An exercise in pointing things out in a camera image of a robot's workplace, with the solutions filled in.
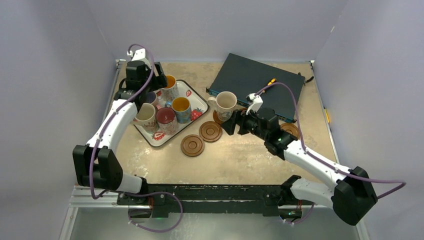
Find purple inside pink mug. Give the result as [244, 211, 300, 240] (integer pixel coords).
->
[145, 91, 159, 107]

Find white floral mug orange inside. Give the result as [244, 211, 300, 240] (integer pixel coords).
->
[160, 75, 180, 102]

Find wooden coaster one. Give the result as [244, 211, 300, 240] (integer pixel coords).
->
[213, 110, 224, 125]

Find wooden coaster five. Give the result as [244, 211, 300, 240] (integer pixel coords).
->
[199, 121, 222, 143]

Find cream white mug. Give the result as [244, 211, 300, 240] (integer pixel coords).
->
[207, 91, 237, 122]

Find wooden coaster four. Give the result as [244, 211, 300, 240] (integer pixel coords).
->
[280, 123, 300, 139]

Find beige cream mug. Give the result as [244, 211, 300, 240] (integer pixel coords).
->
[133, 103, 159, 133]

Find wooden coaster six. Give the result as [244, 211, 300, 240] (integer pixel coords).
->
[180, 134, 205, 157]

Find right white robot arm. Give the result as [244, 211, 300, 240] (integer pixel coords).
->
[221, 108, 378, 226]

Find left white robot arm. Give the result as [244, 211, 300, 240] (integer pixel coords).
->
[72, 60, 168, 205]

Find blue mug orange inside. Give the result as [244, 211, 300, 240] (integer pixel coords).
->
[164, 97, 192, 124]

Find white strawberry tray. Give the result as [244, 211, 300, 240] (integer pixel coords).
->
[131, 76, 209, 148]

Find pink inside dark mug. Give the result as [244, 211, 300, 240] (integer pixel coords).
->
[156, 107, 178, 135]

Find yellow black screwdriver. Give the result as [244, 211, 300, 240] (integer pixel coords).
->
[267, 78, 276, 86]

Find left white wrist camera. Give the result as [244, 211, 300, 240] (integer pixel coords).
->
[127, 48, 152, 68]

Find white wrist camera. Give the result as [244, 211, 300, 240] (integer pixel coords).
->
[245, 93, 263, 115]
[127, 48, 152, 68]

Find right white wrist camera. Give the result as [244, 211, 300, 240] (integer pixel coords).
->
[245, 93, 263, 115]

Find dark blue network switch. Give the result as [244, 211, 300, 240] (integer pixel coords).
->
[206, 53, 305, 123]

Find black cable behind switch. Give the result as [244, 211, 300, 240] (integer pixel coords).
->
[298, 72, 315, 86]

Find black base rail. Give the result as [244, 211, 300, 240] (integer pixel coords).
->
[117, 183, 300, 218]

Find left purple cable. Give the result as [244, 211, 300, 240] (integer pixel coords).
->
[90, 43, 184, 233]

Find aluminium frame rail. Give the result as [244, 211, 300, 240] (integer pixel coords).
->
[67, 185, 150, 210]

